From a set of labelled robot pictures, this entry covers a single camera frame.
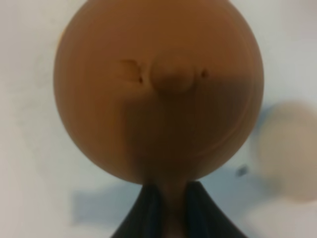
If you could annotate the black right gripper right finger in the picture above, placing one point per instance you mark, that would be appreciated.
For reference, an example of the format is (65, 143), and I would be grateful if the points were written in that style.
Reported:
(203, 218)

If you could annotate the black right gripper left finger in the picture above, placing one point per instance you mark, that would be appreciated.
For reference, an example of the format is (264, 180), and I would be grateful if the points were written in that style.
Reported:
(148, 218)

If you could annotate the brown clay teapot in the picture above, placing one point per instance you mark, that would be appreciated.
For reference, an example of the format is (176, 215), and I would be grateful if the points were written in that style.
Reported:
(159, 92)

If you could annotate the beige round teapot saucer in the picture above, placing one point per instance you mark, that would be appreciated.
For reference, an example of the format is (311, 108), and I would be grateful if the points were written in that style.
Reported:
(286, 148)

